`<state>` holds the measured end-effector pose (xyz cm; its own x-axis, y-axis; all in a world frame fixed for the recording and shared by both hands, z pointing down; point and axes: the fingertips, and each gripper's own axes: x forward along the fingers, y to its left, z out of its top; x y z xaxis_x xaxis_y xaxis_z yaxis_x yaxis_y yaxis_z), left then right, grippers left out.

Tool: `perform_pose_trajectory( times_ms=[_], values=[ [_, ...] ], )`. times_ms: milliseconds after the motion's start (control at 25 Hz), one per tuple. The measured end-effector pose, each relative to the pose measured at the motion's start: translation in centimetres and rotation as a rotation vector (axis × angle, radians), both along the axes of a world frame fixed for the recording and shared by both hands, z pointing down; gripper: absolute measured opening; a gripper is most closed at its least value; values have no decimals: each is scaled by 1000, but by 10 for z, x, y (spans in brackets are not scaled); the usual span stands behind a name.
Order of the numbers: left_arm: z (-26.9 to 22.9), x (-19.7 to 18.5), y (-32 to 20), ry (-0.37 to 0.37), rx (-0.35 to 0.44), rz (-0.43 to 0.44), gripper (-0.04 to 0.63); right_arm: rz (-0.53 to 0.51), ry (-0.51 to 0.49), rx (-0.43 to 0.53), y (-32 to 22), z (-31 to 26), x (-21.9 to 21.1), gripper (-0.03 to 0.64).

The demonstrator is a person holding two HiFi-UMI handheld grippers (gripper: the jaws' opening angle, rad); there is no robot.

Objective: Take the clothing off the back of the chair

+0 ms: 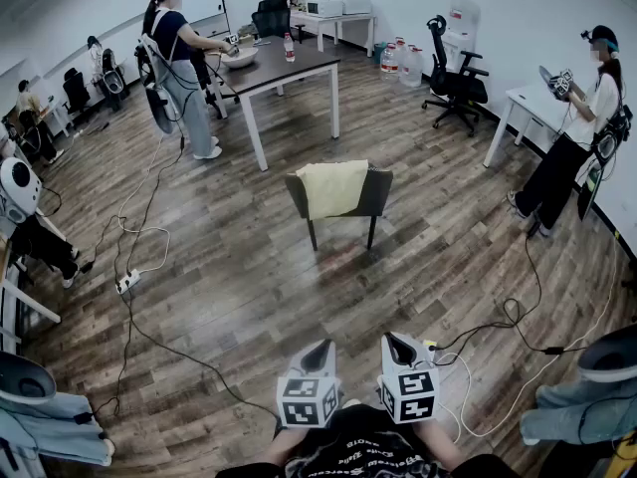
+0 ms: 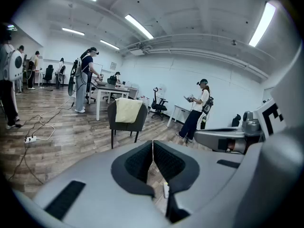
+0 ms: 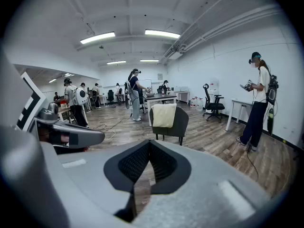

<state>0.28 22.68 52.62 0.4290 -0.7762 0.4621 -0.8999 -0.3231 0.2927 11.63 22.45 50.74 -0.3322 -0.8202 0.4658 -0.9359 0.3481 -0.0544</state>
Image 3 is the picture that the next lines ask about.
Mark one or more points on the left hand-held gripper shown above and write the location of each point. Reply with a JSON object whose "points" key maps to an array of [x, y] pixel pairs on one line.
{"points": [[31, 98]]}

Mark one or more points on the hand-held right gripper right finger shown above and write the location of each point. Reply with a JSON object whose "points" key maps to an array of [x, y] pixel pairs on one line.
{"points": [[213, 174]]}

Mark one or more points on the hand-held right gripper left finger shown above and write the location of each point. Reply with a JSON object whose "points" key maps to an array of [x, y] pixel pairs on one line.
{"points": [[90, 170]]}

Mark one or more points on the dark grey armchair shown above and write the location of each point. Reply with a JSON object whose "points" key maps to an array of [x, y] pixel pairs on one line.
{"points": [[180, 125]]}

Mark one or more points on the cream yellow checked clothes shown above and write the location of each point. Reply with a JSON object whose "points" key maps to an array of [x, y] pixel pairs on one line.
{"points": [[164, 115]]}

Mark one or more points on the black office chair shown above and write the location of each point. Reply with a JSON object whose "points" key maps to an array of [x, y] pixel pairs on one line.
{"points": [[110, 96], [215, 106]]}

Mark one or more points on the wooden table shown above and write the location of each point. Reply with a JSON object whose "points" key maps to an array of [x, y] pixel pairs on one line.
{"points": [[64, 109]]}

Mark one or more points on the red box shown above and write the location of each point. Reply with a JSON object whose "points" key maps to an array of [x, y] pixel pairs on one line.
{"points": [[63, 104]]}

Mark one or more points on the white dome backpack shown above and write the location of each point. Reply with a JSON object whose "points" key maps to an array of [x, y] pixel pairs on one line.
{"points": [[80, 95]]}

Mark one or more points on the clear water jug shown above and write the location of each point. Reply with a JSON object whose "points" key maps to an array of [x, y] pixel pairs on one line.
{"points": [[193, 102], [199, 104]]}

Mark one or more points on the grey bowl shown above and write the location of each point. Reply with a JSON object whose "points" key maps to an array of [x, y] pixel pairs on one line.
{"points": [[150, 94]]}

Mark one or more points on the black green hanging pouch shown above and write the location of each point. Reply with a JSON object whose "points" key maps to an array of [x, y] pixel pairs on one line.
{"points": [[270, 122]]}

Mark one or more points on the small white desk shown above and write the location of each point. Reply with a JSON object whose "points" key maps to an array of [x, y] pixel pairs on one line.
{"points": [[240, 101]]}

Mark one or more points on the whiteboard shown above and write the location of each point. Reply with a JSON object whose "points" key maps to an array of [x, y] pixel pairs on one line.
{"points": [[147, 83]]}

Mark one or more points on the ceiling tube light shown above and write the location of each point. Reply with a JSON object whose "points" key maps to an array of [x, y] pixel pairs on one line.
{"points": [[97, 38], [149, 60], [116, 62], [162, 33]]}

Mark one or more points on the dark table with white legs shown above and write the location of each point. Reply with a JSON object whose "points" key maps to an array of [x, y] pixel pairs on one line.
{"points": [[161, 96]]}

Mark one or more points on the long white desk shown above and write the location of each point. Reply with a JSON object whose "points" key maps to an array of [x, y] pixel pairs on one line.
{"points": [[181, 92]]}

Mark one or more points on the white water dispenser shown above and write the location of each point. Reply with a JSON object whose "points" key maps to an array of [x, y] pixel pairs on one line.
{"points": [[213, 84]]}

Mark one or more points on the black backpack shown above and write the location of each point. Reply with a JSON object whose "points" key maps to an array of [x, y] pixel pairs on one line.
{"points": [[272, 92]]}

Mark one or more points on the ceiling air conditioner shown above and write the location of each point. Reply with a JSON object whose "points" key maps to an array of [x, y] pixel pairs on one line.
{"points": [[175, 55]]}

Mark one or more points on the ceiling pipe run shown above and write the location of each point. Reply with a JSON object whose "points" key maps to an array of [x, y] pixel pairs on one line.
{"points": [[225, 25]]}

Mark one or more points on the framed wall notice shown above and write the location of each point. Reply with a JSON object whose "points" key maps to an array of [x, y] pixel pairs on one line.
{"points": [[160, 76]]}

